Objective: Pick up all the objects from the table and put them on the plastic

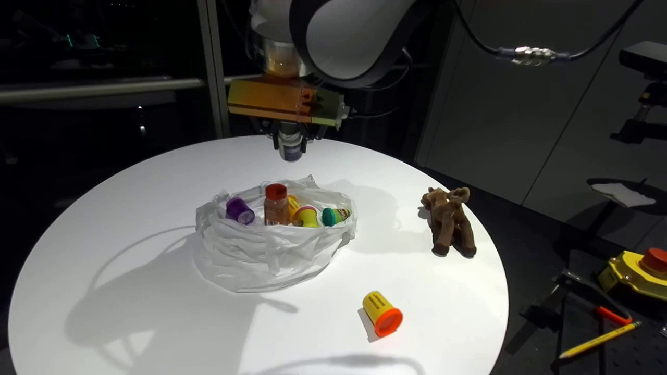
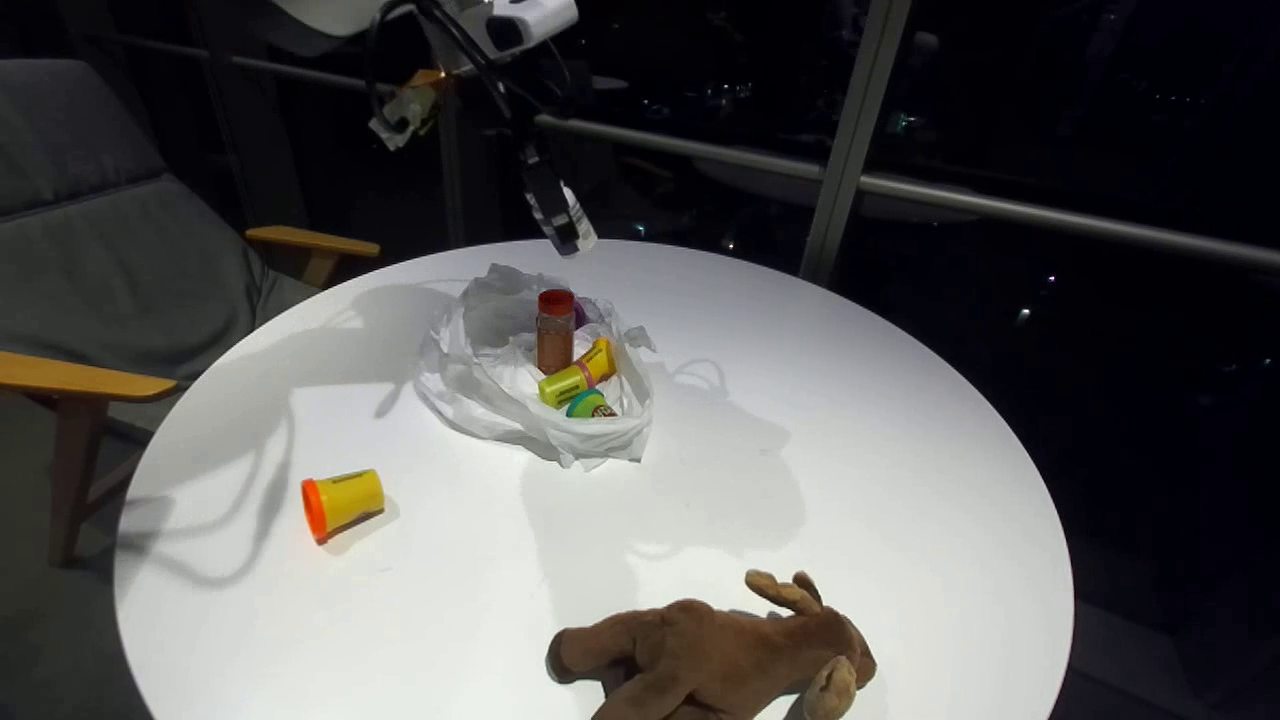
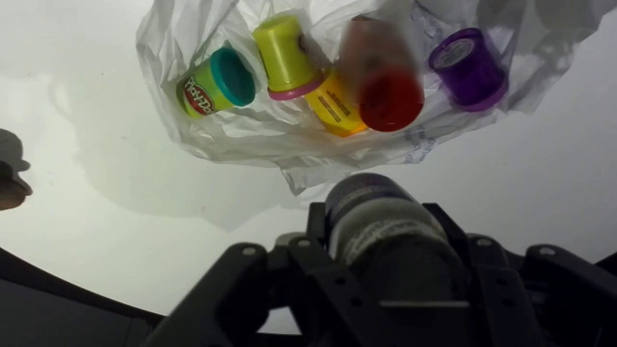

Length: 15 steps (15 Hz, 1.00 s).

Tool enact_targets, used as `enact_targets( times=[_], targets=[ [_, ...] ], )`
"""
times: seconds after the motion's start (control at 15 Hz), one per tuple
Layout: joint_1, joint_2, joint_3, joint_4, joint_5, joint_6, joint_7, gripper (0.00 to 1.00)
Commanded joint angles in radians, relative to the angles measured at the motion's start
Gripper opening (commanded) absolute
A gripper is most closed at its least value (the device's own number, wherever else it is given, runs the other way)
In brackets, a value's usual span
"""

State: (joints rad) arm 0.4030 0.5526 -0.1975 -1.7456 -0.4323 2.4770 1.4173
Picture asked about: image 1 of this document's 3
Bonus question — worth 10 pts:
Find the translucent white plastic bag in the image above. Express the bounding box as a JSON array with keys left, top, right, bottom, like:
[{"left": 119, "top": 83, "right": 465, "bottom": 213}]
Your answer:
[{"left": 187, "top": 172, "right": 359, "bottom": 296}]

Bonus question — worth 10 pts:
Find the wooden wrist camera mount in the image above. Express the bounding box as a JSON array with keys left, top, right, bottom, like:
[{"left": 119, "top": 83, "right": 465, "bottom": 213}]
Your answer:
[{"left": 225, "top": 39, "right": 351, "bottom": 130}]

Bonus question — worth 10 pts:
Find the teal-lidded green play-doh tub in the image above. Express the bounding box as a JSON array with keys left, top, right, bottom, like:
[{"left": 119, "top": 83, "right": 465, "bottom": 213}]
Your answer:
[{"left": 320, "top": 206, "right": 351, "bottom": 229}]

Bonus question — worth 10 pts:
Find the red-handled tool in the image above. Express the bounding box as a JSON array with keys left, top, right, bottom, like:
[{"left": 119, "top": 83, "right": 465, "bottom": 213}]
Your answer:
[{"left": 594, "top": 303, "right": 635, "bottom": 329}]

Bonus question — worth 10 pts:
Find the purple play-doh tub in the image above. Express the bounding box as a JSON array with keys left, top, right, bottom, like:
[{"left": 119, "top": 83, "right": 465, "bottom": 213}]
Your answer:
[{"left": 223, "top": 196, "right": 257, "bottom": 227}]

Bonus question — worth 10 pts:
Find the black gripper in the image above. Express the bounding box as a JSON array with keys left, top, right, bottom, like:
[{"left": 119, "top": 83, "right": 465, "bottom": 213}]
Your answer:
[{"left": 257, "top": 116, "right": 317, "bottom": 142}]

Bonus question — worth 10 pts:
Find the red-capped spice bottle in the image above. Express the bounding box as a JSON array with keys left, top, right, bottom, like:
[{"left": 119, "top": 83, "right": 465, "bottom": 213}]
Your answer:
[{"left": 262, "top": 181, "right": 289, "bottom": 227}]

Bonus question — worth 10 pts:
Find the yellow emergency stop box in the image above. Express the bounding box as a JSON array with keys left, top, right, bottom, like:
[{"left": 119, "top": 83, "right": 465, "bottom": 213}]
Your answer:
[{"left": 598, "top": 245, "right": 667, "bottom": 302}]

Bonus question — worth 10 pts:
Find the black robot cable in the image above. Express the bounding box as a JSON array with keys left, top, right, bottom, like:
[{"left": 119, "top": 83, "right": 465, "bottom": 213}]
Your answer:
[{"left": 455, "top": 0, "right": 645, "bottom": 68}]

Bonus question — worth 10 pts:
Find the black camera stand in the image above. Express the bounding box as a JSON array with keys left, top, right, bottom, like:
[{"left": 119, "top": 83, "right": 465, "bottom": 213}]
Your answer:
[{"left": 610, "top": 39, "right": 667, "bottom": 144}]

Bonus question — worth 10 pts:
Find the black clamp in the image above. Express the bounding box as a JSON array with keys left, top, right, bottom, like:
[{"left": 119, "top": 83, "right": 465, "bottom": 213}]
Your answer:
[{"left": 519, "top": 302, "right": 568, "bottom": 337}]

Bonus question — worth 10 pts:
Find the orange-lidded yellow play-doh tub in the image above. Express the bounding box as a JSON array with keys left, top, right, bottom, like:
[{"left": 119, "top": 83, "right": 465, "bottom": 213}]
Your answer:
[{"left": 360, "top": 287, "right": 407, "bottom": 340}]

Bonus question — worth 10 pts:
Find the white paper sheet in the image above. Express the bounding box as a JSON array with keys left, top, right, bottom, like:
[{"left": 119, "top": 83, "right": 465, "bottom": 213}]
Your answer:
[{"left": 590, "top": 176, "right": 658, "bottom": 207}]

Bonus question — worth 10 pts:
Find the pink-lidded lime play-doh tub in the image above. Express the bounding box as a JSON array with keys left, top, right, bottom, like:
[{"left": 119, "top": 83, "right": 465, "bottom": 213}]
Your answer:
[{"left": 294, "top": 204, "right": 322, "bottom": 229}]

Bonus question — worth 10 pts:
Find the yellow pencil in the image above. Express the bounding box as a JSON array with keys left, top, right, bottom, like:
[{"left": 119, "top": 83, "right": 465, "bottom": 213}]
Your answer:
[{"left": 557, "top": 318, "right": 643, "bottom": 363}]

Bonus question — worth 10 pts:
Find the brown plush toy animal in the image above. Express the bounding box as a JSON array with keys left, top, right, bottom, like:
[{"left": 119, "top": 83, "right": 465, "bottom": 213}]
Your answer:
[{"left": 419, "top": 183, "right": 480, "bottom": 258}]

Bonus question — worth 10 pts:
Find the grey window frame post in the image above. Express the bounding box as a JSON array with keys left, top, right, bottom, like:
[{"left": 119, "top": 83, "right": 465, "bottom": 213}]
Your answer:
[{"left": 195, "top": 0, "right": 233, "bottom": 138}]

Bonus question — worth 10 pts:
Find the black hand tool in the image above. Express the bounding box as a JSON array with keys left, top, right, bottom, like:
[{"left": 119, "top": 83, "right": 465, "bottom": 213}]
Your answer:
[{"left": 553, "top": 269, "right": 614, "bottom": 309}]

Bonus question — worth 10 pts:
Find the grey window rail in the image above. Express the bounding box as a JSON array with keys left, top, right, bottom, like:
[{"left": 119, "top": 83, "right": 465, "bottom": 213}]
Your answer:
[{"left": 0, "top": 71, "right": 262, "bottom": 107}]

